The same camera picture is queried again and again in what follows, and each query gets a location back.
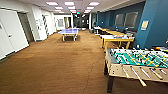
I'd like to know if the blue ping pong table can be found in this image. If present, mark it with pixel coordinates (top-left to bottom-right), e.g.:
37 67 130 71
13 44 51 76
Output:
58 28 80 42

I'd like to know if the small white table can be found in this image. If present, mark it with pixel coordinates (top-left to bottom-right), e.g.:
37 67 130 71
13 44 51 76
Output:
93 26 102 36

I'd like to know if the long wooden table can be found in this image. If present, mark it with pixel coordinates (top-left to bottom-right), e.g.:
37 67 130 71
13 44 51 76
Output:
105 30 125 37
99 28 111 34

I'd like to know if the yellow-legged air hockey table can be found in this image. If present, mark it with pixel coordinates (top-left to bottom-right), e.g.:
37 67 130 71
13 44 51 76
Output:
100 34 136 53

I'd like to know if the rectangular ceiling light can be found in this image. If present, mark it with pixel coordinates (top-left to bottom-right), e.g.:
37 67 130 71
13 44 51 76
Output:
64 1 75 7
88 1 100 7
46 1 59 6

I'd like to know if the green foosball table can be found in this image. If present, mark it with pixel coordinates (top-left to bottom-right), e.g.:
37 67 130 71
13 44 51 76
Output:
103 47 168 94

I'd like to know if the grey metal double door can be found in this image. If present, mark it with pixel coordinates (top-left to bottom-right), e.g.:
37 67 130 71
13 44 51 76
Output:
18 12 35 44

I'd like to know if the white room door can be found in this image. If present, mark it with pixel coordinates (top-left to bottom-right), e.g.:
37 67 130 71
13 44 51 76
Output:
0 9 30 61

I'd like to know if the glass wall window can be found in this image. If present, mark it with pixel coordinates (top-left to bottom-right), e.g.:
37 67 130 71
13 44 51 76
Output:
124 11 139 29
114 13 125 29

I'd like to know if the yellow framed wall notice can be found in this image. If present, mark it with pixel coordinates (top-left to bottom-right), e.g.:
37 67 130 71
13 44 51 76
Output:
140 20 150 32

